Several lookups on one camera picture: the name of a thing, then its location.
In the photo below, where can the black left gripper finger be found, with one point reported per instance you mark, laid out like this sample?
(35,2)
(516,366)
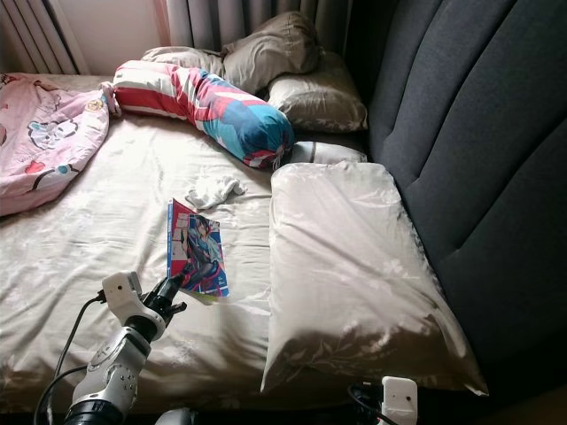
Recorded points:
(168,288)
(178,310)

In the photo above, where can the manga comic book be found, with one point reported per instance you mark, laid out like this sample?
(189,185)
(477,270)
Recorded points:
(199,257)

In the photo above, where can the pink cartoon print blanket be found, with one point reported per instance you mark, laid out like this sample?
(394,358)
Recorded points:
(44,142)

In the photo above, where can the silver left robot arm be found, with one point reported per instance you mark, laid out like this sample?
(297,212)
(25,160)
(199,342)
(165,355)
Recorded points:
(115,372)

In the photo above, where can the white crumpled cloth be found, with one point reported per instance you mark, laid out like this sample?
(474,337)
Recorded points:
(214,191)

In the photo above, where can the large beige floral pillow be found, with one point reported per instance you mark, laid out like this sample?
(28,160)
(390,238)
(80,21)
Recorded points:
(354,274)

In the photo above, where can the striped cartoon bolster pillow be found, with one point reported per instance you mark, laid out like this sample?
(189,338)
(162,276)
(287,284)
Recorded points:
(213,111)

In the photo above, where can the white pillow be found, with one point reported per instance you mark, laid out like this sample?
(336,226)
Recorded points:
(332,152)

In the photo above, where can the sheer pink curtain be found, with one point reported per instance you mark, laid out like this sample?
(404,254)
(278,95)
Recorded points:
(161,11)

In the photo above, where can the dark grey upholstered headboard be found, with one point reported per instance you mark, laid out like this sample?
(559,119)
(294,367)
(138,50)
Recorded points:
(469,133)

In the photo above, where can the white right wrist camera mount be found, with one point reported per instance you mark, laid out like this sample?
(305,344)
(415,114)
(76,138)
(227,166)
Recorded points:
(399,400)

